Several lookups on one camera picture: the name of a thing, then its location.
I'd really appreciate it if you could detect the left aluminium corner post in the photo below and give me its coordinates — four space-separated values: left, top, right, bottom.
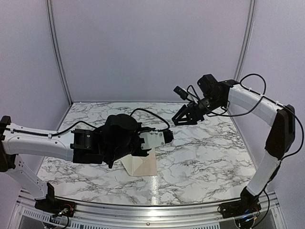
45 0 73 107

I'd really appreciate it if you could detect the aluminium front rail frame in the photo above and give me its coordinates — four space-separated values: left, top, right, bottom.
8 190 287 229

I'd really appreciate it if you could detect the right aluminium corner post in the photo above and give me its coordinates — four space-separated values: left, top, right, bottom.
234 0 257 81

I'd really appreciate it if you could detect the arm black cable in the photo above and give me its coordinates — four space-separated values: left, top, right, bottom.
185 73 305 163
4 108 170 139

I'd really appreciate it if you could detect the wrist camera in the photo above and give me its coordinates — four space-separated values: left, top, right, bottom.
140 129 174 150
173 86 195 103

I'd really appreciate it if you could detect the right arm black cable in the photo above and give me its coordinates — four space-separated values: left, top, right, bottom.
185 73 305 163

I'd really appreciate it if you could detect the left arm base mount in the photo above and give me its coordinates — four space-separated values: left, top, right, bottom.
35 182 76 218

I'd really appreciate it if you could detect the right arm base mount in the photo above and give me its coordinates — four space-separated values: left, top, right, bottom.
217 188 261 219

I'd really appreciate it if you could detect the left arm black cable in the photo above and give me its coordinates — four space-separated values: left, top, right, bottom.
4 108 170 139

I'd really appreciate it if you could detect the aluminium corner post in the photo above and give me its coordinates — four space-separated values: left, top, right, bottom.
234 0 257 81
45 0 73 107

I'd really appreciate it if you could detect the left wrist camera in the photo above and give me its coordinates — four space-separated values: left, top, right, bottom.
140 129 174 150

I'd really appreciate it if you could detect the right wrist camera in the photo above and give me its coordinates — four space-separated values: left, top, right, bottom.
173 86 195 103

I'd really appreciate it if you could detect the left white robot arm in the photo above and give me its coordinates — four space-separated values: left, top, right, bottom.
0 114 158 212

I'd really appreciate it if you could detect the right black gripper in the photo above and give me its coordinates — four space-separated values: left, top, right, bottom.
172 94 224 126

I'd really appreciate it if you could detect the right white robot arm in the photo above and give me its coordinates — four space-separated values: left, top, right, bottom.
172 74 297 214

